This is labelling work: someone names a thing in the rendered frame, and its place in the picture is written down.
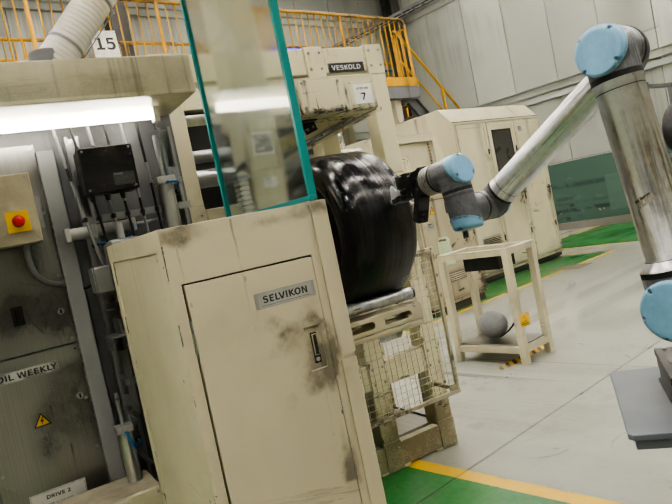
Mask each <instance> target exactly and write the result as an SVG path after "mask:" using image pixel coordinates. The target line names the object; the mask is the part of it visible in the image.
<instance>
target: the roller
mask: <svg viewBox="0 0 672 504"><path fill-rule="evenodd" d="M414 297H415V290H414V288H413V287H411V286H409V287H405V288H402V289H398V290H395V291H391V292H388V293H384V294H381V295H377V296H374V297H370V298H367V299H363V300H360V301H356V302H353V303H350V304H346V305H347V310H348V314H349V317H352V316H355V315H359V314H362V313H365V312H369V311H372V310H375V309H379V308H382V307H385V306H389V305H392V304H395V303H399V302H402V301H405V300H409V299H412V298H414Z"/></svg>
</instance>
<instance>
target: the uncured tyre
mask: <svg viewBox="0 0 672 504"><path fill-rule="evenodd" d="M310 164H311V169H312V173H313V178H314V183H315V188H316V193H317V200H319V199H322V200H323V199H325V202H326V207H327V212H328V217H329V221H330V226H331V231H332V236H333V241H334V246H335V251H336V256H337V261H338V265H339V270H340V275H341V280H342V285H343V290H344V295H345V300H346V304H350V303H353V302H356V301H360V300H363V299H367V298H370V297H374V296H377V295H381V294H384V293H388V292H391V291H395V290H398V289H400V288H401V287H402V286H403V285H404V283H405V282H406V281H405V282H403V283H402V284H400V283H401V281H402V278H403V277H405V276H407V275H408V274H410V272H411V269H412V266H413V263H414V260H415V256H416V251H417V223H416V222H414V221H413V210H414V209H413V205H412V204H410V202H409V201H408V202H405V203H401V204H398V205H392V204H390V201H391V194H390V187H391V186H393V187H394V188H395V190H396V191H399V190H397V187H396V182H395V177H397V174H396V173H395V172H394V171H393V170H392V169H391V168H390V167H389V166H388V165H387V164H386V163H385V162H384V161H383V160H382V159H380V158H379V157H377V156H375V155H373V154H370V153H366V152H360V151H353V152H346V153H339V154H332V155H325V156H319V157H314V158H311V159H310ZM383 276H386V277H383ZM379 277H382V278H379ZM408 277H409V275H408ZM408 277H407V279H408ZM375 278H378V279H375ZM372 279H375V280H372ZM407 279H406V280H407Z"/></svg>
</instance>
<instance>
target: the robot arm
mask: <svg viewBox="0 0 672 504"><path fill-rule="evenodd" d="M649 54H650V44H649V41H648V38H647V36H646V35H645V34H644V33H643V31H641V30H640V29H638V28H636V27H633V26H628V25H618V24H616V23H604V24H599V25H595V26H593V27H591V28H590V29H588V30H587V31H586V32H585V33H584V34H583V35H582V36H581V37H580V39H579V41H578V43H577V45H576V48H575V52H574V59H575V64H576V66H577V68H578V69H579V71H580V72H582V73H583V74H584V75H585V76H586V77H585V78H584V79H583V80H582V81H581V82H580V83H579V85H578V86H577V87H576V88H575V89H574V90H573V91H572V92H571V93H570V94H569V96H568V97H567V98H566V99H565V100H564V101H563V102H562V103H561V104H560V106H559V107H558V108H557V109H556V110H555V111H554V112H553V113H552V114H551V115H550V117H549V118H548V119H547V120H546V121H545V122H544V123H543V124H542V125H541V127H540V128H539V129H538V130H537V131H536V132H535V133H534V134H533V135H532V137H531V138H530V139H529V140H528V141H527V142H526V143H525V144H524V145H523V146H522V148H521V149H520V150H519V151H518V152H517V153H516V154H515V155H514V156H513V158H512V159H511V160H510V161H509V162H508V163H507V164H506V165H505V166H504V167H503V169H502V170H501V171H500V172H499V173H498V174H497V175H496V176H495V177H494V178H493V179H492V180H491V181H490V182H489V183H488V184H487V185H486V186H485V187H484V188H483V189H482V190H481V191H479V192H474V189H473V186H472V183H471V180H472V179H473V177H474V174H475V168H474V165H473V163H472V161H471V160H470V159H469V158H468V157H467V156H466V155H464V154H461V153H455V154H452V155H448V156H446V157H445V158H443V159H441V160H439V161H437V162H435V163H433V164H431V165H429V166H424V167H418V168H416V170H415V171H413V172H408V173H403V174H401V175H399V176H397V177H395V182H396V187H397V190H399V191H396V190H395V188H394V187H393V186H391V187H390V194H391V201H390V204H392V205H398V204H401V203H405V202H408V201H411V200H414V210H413V221H414V222H416V223H418V224H420V223H425V222H428V217H429V202H430V196H434V195H437V194H439V193H442V196H443V199H444V202H445V206H446V209H447V212H448V216H449V219H450V224H451V225H452V228H453V230H454V231H456V232H461V231H466V230H471V229H474V228H478V227H481V226H483V225H484V221H486V220H490V219H495V218H499V217H501V216H503V215H504V214H506V213H507V212H508V210H509V209H510V206H511V203H512V202H513V200H514V199H515V197H516V196H517V195H518V194H519V193H520V192H521V191H522V190H523V189H524V188H525V187H526V186H527V185H528V184H529V183H530V182H531V181H532V180H533V179H534V178H535V177H536V176H537V175H538V173H539V172H540V171H541V170H542V169H543V168H544V167H545V166H546V165H547V164H548V163H549V162H550V161H551V160H552V159H553V158H554V157H555V156H556V155H557V154H558V153H559V152H560V151H561V150H562V149H563V148H564V147H565V145H566V144H567V143H568V142H569V141H570V140H571V139H572V138H573V137H574V136H575V135H576V134H577V133H578V132H579V131H580V130H581V129H582V128H583V127H584V126H585V125H586V124H587V123H588V122H589V121H590V120H591V119H592V117H593V116H594V115H595V114H596V113H597V112H598V111H600V114H601V118H602V121H603V124H604V128H605V131H606V134H607V137H608V141H609V144H610V147H611V150H612V154H613V157H614V160H615V164H616V167H617V170H618V173H619V177H620V180H621V183H622V186H623V190H624V193H625V196H626V200H627V203H628V206H629V209H630V213H631V216H632V219H633V222H634V226H635V229H636V232H637V236H638V239H639V242H640V245H641V249H642V252H643V255H644V258H645V264H644V266H643V267H642V269H641V271H640V272H639V273H640V277H641V280H642V283H643V287H644V290H645V292H644V294H643V296H642V298H641V301H640V314H641V316H642V319H643V322H644V324H645V325H646V326H647V328H648V329H649V330H650V331H651V332H652V333H653V334H655V335H656V336H658V337H659V338H661V339H663V340H666V341H669V342H672V164H671V160H670V157H669V154H668V151H667V147H666V144H665V141H664V138H663V134H662V131H661V128H660V125H659V121H658V118H657V115H656V112H655V108H654V105H653V102H652V99H651V95H650V92H649V89H648V86H647V82H646V79H645V76H644V73H645V71H644V68H645V66H646V64H647V62H648V59H649ZM409 173H410V174H409ZM400 176H401V177H400ZM398 177H399V178H398Z"/></svg>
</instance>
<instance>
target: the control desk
mask: <svg viewBox="0 0 672 504"><path fill-rule="evenodd" d="M107 252H108V257H109V261H110V266H111V270H112V275H113V279H114V283H115V288H116V292H117V297H118V301H119V306H120V310H121V315H122V319H123V324H124V328H125V333H126V337H127V342H128V346H129V351H130V355H131V360H132V364H133V369H134V373H135V377H136V382H137V386H138V391H139V395H140V400H141V404H142V409H143V413H144V418H145V422H146V427H147V431H148V436H149V440H150V445H151V449H152V454H153V458H154V462H155V467H156V471H157V476H158V480H159V485H160V489H161V494H162V498H163V503H164V504H387V502H386V498H385V493H384V488H383V483H382V478H381V473H380V468H379V463H378V458H377V453H376V449H375V444H374V439H373V434H372V429H371V424H370V419H369V414H368V409H367V405H366V400H365V395H364V390H363V385H362V380H361V375H360V370H359V365H358V360H357V356H356V355H355V354H354V351H356V349H355V344H354V339H353V334H352V329H351V324H350V319H349V314H348V310H347V305H346V300H345V295H344V290H343V285H342V280H341V275H340V270H339V265H338V261H337V256H336V251H335V246H334V241H333V236H332V231H331V226H330V221H329V217H328V212H327V207H326V202H325V199H323V200H322V199H319V200H317V199H316V200H311V201H306V202H303V203H299V204H295V205H290V206H285V207H279V208H274V209H269V210H263V211H258V212H252V213H247V214H242V215H236V216H231V217H225V218H220V219H215V220H209V221H204V222H198V223H193V224H188V225H182V226H177V227H171V228H166V229H161V230H156V231H153V232H150V233H147V234H144V235H141V236H138V237H135V238H132V239H129V240H126V241H123V242H120V243H117V244H114V245H111V246H108V247H107Z"/></svg>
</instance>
